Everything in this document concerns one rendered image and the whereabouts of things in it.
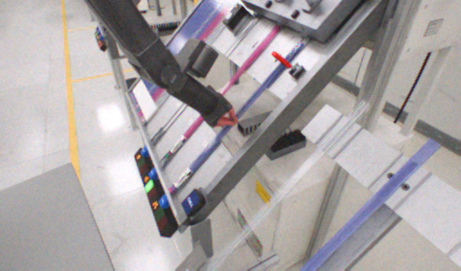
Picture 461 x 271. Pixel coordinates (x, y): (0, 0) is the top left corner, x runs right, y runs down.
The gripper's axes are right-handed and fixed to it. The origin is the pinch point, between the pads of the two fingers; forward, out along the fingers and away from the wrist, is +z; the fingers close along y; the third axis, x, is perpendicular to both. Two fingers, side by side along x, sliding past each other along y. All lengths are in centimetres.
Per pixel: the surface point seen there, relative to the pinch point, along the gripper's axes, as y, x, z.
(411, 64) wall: 51, -100, 152
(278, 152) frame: 5.3, 1.4, 32.8
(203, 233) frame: -14.2, 23.9, 3.0
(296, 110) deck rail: -10.0, -12.1, 3.9
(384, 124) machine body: 0, -34, 70
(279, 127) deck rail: -10.0, -6.5, 3.4
